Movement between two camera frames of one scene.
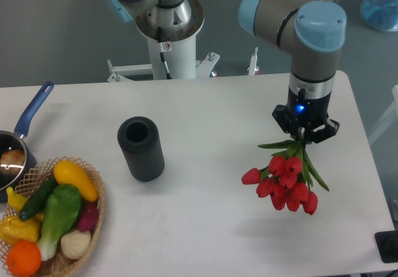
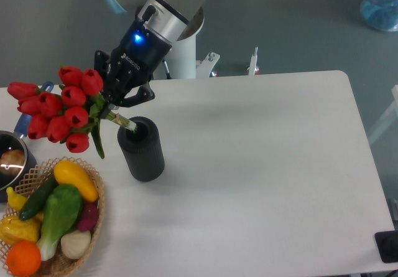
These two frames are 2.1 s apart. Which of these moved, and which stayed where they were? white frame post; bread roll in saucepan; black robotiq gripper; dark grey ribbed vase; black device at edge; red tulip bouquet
Moved: red tulip bouquet; black robotiq gripper
Stayed: bread roll in saucepan; white frame post; black device at edge; dark grey ribbed vase
